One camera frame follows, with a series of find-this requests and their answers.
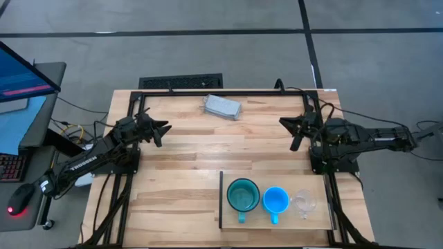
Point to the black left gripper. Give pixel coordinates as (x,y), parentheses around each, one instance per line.
(145,126)

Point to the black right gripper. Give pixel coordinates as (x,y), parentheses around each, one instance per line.
(311,124)

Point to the clear glass cup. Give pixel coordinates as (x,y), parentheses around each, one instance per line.
(304,202)

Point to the blue plastic cup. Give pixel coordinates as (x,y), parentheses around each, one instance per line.
(275,200)

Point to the teal enamel mug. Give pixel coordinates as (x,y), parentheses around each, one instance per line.
(243,195)

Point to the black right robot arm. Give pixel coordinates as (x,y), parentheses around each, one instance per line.
(380,136)

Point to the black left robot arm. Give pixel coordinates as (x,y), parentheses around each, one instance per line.
(86,162)

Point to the wooden shelf with black leg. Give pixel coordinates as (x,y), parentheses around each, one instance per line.
(277,180)

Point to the black keyboard on floor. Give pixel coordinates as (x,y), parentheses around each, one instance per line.
(180,82)

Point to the grey folded cloth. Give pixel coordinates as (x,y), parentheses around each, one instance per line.
(221,106)

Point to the white box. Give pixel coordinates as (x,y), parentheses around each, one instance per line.
(84,180)

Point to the grey computer cart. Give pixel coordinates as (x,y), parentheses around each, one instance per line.
(38,131)

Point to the light blue screen panel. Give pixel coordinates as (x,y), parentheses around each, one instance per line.
(17,124)

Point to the computer monitor dark blue screen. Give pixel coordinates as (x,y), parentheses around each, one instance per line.
(20,76)

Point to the black caster wheel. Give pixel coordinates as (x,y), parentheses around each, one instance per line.
(48,224)

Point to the black backlit keyboard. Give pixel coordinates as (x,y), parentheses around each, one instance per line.
(12,168)

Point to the black computer mouse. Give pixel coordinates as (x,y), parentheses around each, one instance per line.
(20,198)

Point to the black aluminium table frame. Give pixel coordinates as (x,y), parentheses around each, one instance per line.
(207,93)

